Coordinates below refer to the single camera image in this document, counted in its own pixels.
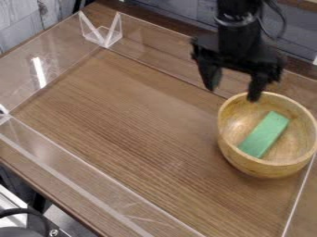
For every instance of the clear acrylic corner bracket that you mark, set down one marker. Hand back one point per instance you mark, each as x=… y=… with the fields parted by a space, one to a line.
x=105 y=36

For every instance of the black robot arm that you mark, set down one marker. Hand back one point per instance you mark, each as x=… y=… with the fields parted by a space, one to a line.
x=236 y=10

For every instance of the green rectangular block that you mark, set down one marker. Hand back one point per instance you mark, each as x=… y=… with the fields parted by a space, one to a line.
x=264 y=135

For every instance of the clear acrylic tray wall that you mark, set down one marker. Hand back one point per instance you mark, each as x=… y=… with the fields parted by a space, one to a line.
x=109 y=129

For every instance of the brown wooden bowl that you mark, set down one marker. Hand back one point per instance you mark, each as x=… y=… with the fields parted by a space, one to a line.
x=296 y=145

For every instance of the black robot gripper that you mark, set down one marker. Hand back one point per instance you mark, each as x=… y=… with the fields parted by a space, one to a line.
x=238 y=49

